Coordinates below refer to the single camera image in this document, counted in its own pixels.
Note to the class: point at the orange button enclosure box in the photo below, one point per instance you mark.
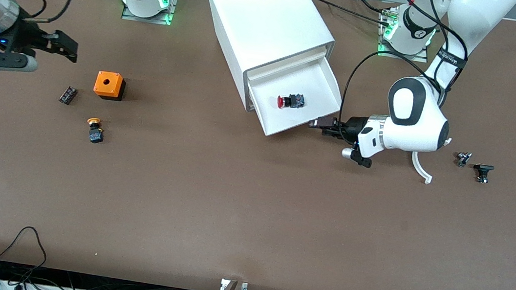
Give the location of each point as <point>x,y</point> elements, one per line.
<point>108,83</point>

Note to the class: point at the red push button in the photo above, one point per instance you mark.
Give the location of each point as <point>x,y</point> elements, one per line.
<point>293,101</point>

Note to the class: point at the small black plastic part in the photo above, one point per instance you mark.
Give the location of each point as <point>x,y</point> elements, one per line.
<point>483,169</point>

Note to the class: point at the white curved plastic arc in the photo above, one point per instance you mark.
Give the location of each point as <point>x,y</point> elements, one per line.
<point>427,178</point>

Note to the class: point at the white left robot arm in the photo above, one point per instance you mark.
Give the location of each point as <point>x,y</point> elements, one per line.
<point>413,120</point>

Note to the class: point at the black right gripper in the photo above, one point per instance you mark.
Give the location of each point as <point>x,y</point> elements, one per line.
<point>25,36</point>

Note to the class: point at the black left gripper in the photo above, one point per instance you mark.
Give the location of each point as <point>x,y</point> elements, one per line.
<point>353,127</point>

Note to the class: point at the small grey metal part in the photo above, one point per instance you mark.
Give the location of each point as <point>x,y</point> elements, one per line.
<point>463,159</point>

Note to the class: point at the yellow push button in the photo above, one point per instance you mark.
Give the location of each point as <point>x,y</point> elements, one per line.
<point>95,134</point>

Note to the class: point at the small black terminal block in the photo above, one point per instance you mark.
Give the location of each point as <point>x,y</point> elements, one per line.
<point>67,95</point>

